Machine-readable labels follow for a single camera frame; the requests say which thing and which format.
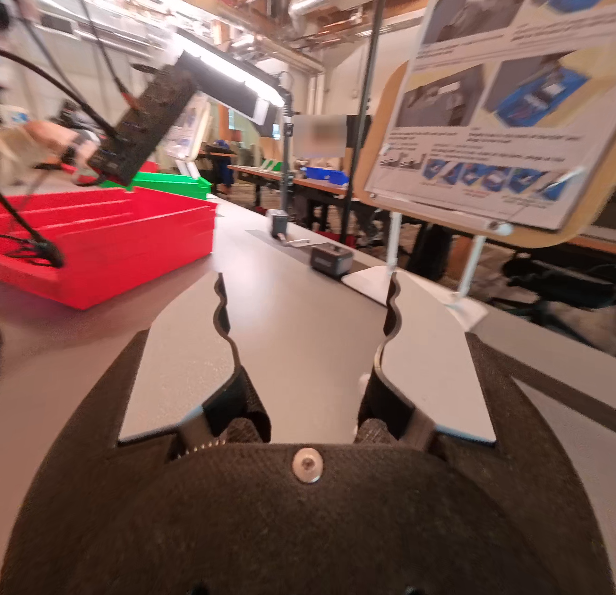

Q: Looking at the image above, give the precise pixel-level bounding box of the blue plastic bin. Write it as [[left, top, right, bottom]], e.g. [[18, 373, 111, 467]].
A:
[[305, 166, 349, 184]]

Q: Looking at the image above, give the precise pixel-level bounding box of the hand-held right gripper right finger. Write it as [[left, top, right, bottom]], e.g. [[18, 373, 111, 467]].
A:
[[373, 270, 497, 444]]

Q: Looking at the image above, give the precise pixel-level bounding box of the silver spiral air duct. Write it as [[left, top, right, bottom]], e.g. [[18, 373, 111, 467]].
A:
[[289, 0, 338, 23]]

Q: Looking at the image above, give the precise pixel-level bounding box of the grey power adapter cube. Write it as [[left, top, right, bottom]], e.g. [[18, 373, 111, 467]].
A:
[[266, 209, 289, 241]]

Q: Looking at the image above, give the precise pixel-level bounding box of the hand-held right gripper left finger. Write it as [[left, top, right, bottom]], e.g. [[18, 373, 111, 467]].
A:
[[118, 272, 241, 444]]

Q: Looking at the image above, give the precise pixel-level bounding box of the black disc pole stand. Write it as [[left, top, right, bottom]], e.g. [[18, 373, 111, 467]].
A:
[[339, 0, 389, 245]]

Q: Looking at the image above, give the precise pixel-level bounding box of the black hub attached cable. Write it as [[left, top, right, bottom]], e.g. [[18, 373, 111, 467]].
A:
[[0, 172, 104, 270]]

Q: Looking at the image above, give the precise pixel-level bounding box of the long wooden work table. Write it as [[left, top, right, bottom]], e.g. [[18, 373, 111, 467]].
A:
[[228, 164, 386, 199]]

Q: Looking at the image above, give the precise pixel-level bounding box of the black USB hub with switches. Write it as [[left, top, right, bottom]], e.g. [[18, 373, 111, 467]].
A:
[[87, 52, 199, 186]]

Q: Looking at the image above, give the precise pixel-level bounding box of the green plastic bin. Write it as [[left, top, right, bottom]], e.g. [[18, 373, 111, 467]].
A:
[[100, 171, 213, 202]]

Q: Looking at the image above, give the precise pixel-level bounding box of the black USB cable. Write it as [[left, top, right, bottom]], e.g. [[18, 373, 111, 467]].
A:
[[0, 49, 121, 141]]

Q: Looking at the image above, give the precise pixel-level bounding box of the instruction sign on stand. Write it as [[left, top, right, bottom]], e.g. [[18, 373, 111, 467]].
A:
[[166, 95, 212, 177], [342, 0, 616, 331]]

